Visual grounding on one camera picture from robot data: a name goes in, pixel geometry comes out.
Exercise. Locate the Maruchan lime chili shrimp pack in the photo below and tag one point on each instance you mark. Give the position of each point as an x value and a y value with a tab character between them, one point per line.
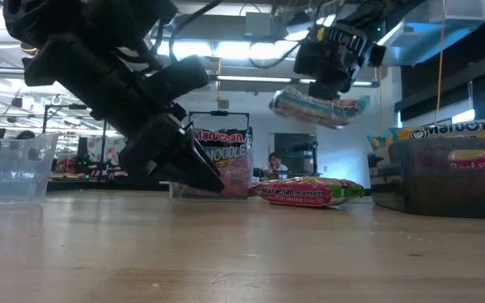
305	194

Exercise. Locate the dark grey plastic bin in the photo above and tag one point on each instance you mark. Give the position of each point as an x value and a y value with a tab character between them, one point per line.
436	193

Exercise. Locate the clear plastic bin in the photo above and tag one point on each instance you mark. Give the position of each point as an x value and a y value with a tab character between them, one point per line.
238	187
15	181

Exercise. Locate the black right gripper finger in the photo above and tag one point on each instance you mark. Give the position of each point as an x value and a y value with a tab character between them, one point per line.
324	91

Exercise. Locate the grey wall box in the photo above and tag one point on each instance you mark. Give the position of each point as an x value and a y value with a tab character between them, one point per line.
223	104

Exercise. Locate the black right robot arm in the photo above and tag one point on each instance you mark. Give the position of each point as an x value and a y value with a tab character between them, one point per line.
373	10

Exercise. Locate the long ceiling light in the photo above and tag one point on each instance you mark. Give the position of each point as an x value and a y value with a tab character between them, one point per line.
251	78

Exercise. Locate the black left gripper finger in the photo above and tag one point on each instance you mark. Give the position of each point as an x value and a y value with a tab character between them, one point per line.
179	172
200	160

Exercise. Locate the black lamp stand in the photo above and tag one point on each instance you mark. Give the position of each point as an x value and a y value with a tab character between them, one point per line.
45	122

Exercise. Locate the dark cabinet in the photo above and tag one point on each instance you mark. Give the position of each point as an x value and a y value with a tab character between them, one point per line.
297	145

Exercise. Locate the black arch stand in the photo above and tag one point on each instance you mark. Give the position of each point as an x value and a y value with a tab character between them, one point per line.
219	113

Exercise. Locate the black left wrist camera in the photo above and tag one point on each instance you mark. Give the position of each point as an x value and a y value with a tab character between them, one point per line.
175	82

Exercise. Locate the person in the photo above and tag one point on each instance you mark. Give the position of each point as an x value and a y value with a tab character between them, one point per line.
274	162
25	135

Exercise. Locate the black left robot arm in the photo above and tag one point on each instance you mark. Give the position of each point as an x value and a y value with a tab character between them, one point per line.
78	17

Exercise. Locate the grey ceiling duct box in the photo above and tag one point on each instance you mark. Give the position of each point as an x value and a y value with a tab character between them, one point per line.
259	25

